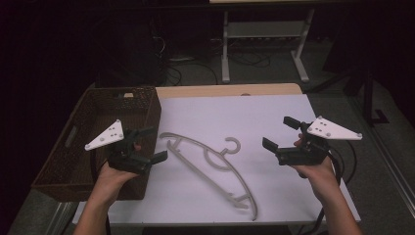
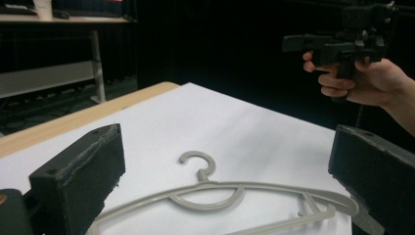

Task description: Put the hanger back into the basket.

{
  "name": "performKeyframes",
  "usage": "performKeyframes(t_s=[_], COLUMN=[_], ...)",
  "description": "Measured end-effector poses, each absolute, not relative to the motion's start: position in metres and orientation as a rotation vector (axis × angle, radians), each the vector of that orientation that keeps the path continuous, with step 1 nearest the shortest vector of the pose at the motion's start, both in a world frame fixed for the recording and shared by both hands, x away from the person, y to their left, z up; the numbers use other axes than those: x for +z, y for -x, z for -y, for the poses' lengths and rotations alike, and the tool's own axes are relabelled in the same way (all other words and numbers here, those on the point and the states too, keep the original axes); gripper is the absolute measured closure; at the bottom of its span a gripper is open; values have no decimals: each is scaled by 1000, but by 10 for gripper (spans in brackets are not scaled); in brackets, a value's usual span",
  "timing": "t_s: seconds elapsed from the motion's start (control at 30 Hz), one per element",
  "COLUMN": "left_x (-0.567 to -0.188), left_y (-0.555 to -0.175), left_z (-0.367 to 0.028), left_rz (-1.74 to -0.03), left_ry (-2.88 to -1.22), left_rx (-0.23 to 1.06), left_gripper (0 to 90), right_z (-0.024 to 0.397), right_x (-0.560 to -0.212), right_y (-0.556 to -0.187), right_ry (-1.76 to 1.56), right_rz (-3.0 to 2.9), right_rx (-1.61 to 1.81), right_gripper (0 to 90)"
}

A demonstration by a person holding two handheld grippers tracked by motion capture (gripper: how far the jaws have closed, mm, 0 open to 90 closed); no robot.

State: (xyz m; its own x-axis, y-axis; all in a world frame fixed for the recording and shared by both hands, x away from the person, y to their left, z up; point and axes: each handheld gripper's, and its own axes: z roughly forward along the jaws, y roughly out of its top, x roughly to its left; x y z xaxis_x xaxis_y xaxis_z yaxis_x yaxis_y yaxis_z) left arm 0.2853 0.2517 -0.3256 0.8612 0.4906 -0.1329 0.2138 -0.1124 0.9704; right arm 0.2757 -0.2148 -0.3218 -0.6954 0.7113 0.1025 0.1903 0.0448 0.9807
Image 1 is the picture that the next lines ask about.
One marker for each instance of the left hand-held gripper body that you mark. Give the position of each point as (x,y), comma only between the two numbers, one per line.
(127,160)

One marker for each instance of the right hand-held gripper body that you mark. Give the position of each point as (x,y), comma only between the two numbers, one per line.
(303,156)

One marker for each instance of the grey plastic clothes hanger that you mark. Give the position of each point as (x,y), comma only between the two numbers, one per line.
(202,174)

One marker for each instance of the brown woven basket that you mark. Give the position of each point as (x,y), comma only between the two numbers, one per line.
(81,137)

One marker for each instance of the person's left hand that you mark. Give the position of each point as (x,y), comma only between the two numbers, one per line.
(111,179)

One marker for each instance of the person's right hand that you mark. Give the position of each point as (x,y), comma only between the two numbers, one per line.
(318,178)

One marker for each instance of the white table mat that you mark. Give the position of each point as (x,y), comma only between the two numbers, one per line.
(261,196)

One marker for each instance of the black metal stand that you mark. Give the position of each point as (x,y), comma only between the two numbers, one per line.
(368,98)

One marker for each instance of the grey metal rail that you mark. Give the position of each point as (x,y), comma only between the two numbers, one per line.
(396,173)
(62,217)

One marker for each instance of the white metal table frame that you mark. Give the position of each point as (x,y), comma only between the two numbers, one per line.
(225,65)

